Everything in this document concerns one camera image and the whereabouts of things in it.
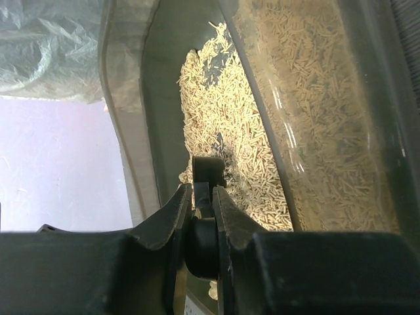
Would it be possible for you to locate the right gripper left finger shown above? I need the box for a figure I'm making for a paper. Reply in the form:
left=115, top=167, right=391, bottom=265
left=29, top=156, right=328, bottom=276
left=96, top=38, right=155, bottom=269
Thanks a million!
left=1, top=184, right=192, bottom=314

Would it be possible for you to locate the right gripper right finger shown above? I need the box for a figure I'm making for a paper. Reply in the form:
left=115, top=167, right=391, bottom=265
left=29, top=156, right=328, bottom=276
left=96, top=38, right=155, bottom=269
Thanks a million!
left=213, top=186, right=419, bottom=314

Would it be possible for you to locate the black slotted litter scoop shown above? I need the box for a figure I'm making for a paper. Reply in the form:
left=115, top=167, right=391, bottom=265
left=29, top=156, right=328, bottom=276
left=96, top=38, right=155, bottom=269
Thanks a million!
left=184, top=156, right=226, bottom=280

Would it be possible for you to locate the dark translucent litter box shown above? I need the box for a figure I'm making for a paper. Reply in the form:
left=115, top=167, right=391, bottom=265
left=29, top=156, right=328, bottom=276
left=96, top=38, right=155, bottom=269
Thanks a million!
left=98, top=0, right=420, bottom=315

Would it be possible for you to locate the beige cat litter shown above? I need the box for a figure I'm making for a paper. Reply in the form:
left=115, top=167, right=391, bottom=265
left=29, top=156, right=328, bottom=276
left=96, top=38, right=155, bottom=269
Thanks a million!
left=177, top=23, right=293, bottom=231

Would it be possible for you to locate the bin with translucent bag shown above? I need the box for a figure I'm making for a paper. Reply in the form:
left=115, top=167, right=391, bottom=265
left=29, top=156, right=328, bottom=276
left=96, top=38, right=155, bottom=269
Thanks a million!
left=1, top=1, right=106, bottom=104

